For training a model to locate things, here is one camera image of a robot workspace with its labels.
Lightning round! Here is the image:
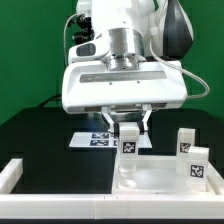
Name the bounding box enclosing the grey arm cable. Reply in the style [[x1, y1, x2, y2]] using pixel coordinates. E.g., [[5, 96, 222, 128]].
[[148, 0, 211, 100]]

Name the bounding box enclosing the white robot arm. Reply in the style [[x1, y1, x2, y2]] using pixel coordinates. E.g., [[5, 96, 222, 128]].
[[62, 0, 193, 135]]

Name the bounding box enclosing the white tag base sheet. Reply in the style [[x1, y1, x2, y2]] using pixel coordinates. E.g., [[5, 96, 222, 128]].
[[68, 132, 153, 149]]

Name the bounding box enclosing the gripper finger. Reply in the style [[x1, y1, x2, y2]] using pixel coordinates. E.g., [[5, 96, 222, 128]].
[[101, 107, 119, 137], [137, 104, 153, 134]]

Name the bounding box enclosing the grey camera cable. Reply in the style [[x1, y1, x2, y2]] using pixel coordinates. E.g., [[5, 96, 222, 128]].
[[63, 13, 78, 68]]

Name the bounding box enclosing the white U-shaped obstacle fence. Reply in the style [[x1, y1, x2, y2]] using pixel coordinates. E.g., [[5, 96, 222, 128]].
[[0, 159, 224, 219]]

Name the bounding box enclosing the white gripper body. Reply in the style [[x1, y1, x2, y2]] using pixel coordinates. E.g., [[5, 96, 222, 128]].
[[62, 31, 187, 114]]

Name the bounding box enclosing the black base cable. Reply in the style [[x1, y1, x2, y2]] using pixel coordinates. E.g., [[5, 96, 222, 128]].
[[37, 94, 63, 108]]

